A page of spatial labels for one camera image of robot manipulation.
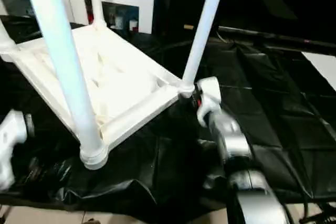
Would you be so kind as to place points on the white plastic table top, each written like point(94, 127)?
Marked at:
point(118, 64)

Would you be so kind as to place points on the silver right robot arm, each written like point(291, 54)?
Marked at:
point(236, 142)

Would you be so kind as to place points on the black plastic mat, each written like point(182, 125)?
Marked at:
point(262, 103)

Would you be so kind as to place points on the dark grey robot foot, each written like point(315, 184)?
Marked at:
point(90, 221)

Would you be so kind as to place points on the small tan label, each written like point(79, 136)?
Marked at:
point(188, 27)

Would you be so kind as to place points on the long black bar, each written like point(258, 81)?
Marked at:
point(283, 39)

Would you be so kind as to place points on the white jar blue print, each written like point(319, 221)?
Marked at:
point(119, 20)

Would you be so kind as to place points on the white flat board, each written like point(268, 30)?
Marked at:
point(320, 66)

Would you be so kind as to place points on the red packet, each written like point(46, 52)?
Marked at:
point(89, 11)

